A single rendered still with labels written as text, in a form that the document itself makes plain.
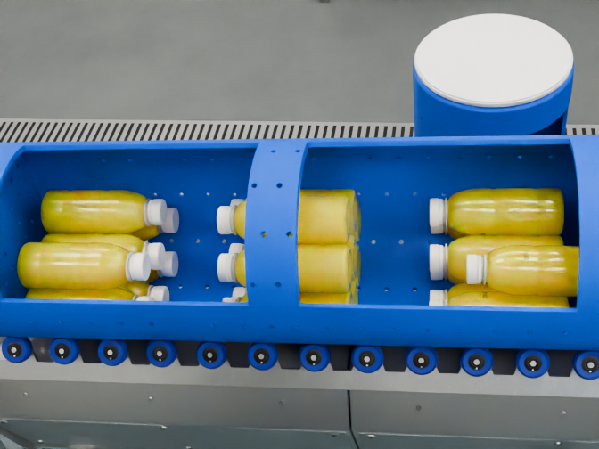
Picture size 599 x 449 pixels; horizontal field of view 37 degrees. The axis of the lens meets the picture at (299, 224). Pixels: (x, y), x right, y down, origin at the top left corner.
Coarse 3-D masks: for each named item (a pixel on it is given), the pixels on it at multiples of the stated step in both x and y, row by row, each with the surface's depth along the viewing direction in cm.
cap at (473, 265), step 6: (468, 258) 118; (474, 258) 117; (480, 258) 117; (468, 264) 117; (474, 264) 117; (480, 264) 117; (468, 270) 117; (474, 270) 117; (480, 270) 117; (468, 276) 117; (474, 276) 117; (480, 276) 117; (468, 282) 118; (474, 282) 118
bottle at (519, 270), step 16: (496, 256) 116; (512, 256) 115; (528, 256) 115; (544, 256) 115; (560, 256) 114; (576, 256) 114; (496, 272) 116; (512, 272) 115; (528, 272) 114; (544, 272) 114; (560, 272) 114; (576, 272) 114; (496, 288) 117; (512, 288) 116; (528, 288) 115; (544, 288) 115; (560, 288) 114; (576, 288) 114
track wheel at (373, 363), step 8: (352, 352) 127; (360, 352) 126; (368, 352) 126; (376, 352) 126; (352, 360) 126; (360, 360) 126; (368, 360) 126; (376, 360) 126; (360, 368) 126; (368, 368) 126; (376, 368) 126
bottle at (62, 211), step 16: (48, 192) 134; (64, 192) 133; (80, 192) 133; (96, 192) 133; (112, 192) 132; (128, 192) 132; (48, 208) 132; (64, 208) 132; (80, 208) 131; (96, 208) 131; (112, 208) 131; (128, 208) 131; (144, 208) 131; (48, 224) 133; (64, 224) 133; (80, 224) 132; (96, 224) 132; (112, 224) 131; (128, 224) 131; (144, 224) 133
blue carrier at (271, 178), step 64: (0, 192) 132; (192, 192) 140; (256, 192) 114; (384, 192) 136; (448, 192) 134; (576, 192) 131; (0, 256) 132; (192, 256) 142; (256, 256) 113; (384, 256) 138; (0, 320) 124; (64, 320) 122; (128, 320) 120; (192, 320) 119; (256, 320) 117; (320, 320) 116; (384, 320) 114; (448, 320) 113; (512, 320) 111; (576, 320) 110
